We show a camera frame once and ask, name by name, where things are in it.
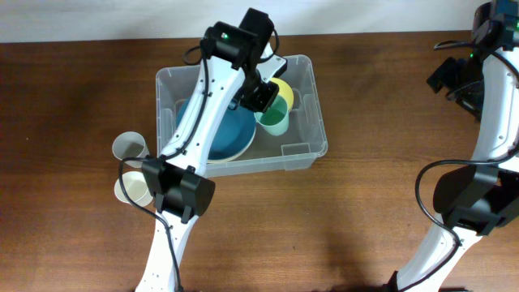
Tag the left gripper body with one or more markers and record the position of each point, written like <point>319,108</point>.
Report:
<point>259,93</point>

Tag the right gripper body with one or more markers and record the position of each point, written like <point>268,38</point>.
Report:
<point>465,79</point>

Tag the yellow plastic bowl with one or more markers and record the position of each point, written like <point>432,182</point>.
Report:
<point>285,91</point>

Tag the mint green plastic cup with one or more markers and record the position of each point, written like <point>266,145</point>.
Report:
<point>275,120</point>

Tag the blue plate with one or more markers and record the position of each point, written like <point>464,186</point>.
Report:
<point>234,135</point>

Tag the cream plate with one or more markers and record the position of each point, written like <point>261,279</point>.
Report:
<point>196,152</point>

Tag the clear plastic storage container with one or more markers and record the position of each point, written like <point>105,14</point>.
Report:
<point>304,141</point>

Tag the grey plastic cup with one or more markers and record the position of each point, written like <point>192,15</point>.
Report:
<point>130,144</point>

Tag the cream plastic cup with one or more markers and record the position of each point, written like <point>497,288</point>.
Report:
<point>137,188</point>

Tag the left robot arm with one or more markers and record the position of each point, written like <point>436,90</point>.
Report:
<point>233,70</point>

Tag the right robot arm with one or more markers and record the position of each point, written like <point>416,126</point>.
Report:
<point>481,193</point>

